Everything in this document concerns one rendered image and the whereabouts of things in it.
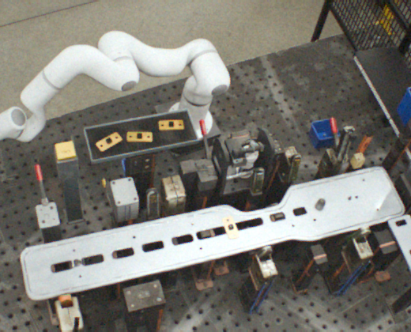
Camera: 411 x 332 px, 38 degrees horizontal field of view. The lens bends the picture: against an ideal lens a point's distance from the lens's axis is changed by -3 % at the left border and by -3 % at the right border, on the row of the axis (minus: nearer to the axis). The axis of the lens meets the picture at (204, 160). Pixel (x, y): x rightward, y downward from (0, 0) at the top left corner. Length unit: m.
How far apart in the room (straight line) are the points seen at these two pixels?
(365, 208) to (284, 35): 2.11
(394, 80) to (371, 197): 0.59
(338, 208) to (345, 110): 0.80
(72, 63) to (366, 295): 1.41
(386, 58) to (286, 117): 0.52
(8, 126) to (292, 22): 2.60
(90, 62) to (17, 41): 2.07
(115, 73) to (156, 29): 2.08
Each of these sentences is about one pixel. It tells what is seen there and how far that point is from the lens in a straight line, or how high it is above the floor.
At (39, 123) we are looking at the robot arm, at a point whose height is 1.14.
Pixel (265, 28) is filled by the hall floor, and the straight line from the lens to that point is 4.16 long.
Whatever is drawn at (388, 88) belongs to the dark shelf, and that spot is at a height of 1.03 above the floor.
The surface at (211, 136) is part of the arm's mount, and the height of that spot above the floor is 0.77.
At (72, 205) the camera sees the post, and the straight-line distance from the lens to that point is 2.29.
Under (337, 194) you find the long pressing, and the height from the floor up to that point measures 1.00.
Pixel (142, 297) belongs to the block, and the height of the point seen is 1.03.
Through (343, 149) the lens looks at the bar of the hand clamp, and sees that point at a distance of 2.22.
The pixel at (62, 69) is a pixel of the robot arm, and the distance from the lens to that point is 1.95.
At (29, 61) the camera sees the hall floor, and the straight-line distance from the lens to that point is 3.86.
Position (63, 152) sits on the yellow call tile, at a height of 1.16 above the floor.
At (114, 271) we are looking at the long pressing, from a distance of 1.99.
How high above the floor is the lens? 2.83
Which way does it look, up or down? 56 degrees down
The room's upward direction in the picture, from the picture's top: 12 degrees clockwise
